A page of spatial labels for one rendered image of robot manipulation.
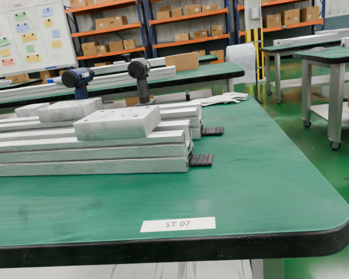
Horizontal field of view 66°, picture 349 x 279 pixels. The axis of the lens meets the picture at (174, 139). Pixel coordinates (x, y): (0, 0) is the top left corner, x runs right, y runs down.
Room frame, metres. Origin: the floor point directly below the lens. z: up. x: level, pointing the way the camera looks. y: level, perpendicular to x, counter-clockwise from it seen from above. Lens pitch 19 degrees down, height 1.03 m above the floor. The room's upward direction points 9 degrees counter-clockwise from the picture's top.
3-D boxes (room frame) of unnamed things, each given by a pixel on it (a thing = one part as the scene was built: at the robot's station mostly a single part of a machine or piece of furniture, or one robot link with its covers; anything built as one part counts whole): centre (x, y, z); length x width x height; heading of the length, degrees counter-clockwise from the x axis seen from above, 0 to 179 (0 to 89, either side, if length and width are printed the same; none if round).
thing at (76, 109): (0.84, 0.30, 0.87); 0.16 x 0.11 x 0.07; 74
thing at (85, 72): (1.04, 0.30, 0.89); 0.20 x 0.08 x 0.22; 167
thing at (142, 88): (1.03, 0.08, 0.89); 0.20 x 0.08 x 0.22; 172
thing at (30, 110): (1.12, 0.57, 0.83); 0.11 x 0.10 x 0.10; 157
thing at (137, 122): (0.59, 0.12, 0.87); 0.16 x 0.11 x 0.07; 74
